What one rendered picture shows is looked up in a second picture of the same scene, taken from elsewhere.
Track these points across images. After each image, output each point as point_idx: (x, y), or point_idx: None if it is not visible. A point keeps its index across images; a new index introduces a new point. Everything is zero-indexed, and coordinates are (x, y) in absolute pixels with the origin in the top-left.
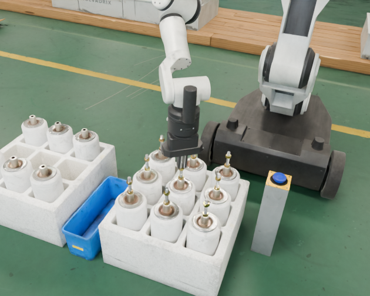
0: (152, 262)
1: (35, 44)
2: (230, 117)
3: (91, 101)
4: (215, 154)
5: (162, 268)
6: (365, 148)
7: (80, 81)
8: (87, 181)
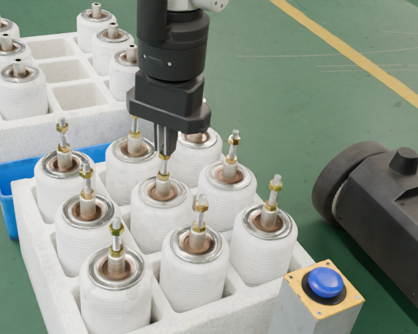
0: (41, 291)
1: None
2: (407, 147)
3: (258, 50)
4: (344, 205)
5: (47, 311)
6: None
7: (273, 20)
8: (88, 126)
